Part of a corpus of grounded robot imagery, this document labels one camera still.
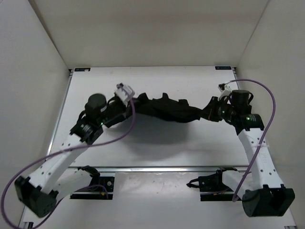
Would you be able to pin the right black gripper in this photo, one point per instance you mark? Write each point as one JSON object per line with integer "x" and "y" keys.
{"x": 209, "y": 113}

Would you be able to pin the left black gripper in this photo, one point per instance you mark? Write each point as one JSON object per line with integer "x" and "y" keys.
{"x": 129, "y": 109}

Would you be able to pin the black pleated skirt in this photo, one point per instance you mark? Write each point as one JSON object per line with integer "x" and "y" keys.
{"x": 168, "y": 109}

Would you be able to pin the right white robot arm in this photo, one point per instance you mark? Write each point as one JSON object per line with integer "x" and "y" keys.
{"x": 260, "y": 189}

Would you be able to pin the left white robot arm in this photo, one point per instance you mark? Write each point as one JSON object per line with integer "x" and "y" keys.
{"x": 42, "y": 189}

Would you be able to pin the right blue table label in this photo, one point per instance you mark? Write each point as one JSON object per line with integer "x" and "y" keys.
{"x": 223, "y": 67}

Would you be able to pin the blue table label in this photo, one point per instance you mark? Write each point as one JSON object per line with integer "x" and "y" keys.
{"x": 82, "y": 69}
{"x": 223, "y": 67}

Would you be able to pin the left blue table label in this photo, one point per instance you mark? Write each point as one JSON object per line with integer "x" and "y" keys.
{"x": 82, "y": 69}

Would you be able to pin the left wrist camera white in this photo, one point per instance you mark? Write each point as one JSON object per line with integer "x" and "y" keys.
{"x": 124, "y": 92}

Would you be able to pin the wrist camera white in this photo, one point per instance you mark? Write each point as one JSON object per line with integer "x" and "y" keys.
{"x": 124, "y": 92}
{"x": 225, "y": 90}

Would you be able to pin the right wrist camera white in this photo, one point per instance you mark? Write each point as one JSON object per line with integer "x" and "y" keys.
{"x": 225, "y": 90}

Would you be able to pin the aluminium table edge rail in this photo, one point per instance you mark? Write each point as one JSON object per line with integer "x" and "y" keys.
{"x": 167, "y": 169}

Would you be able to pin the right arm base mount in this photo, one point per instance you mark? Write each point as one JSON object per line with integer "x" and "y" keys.
{"x": 211, "y": 187}

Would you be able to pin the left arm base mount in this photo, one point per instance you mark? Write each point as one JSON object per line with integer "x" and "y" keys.
{"x": 101, "y": 186}

